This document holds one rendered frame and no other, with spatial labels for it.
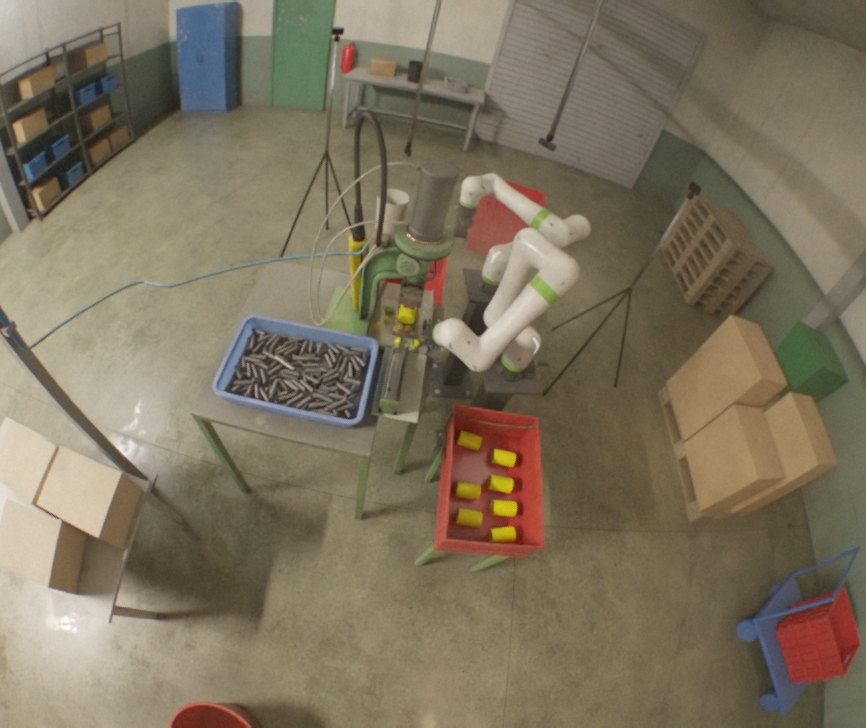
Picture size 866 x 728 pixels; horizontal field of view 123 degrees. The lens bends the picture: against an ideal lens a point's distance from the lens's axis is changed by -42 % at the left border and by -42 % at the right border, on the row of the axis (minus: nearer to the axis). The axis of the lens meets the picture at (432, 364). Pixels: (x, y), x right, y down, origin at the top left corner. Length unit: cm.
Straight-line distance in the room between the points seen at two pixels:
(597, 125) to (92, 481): 724
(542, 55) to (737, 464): 580
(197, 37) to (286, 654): 763
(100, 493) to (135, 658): 110
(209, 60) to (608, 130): 655
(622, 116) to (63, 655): 861
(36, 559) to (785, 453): 427
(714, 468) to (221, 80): 797
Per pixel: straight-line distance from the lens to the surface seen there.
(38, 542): 203
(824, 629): 347
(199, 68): 756
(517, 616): 248
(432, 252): 137
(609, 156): 733
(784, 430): 330
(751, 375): 308
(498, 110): 681
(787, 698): 389
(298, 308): 186
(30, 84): 580
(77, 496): 194
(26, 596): 312
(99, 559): 208
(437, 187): 128
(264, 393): 153
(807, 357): 437
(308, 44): 708
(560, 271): 140
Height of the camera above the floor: 229
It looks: 52 degrees down
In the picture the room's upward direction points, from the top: 18 degrees clockwise
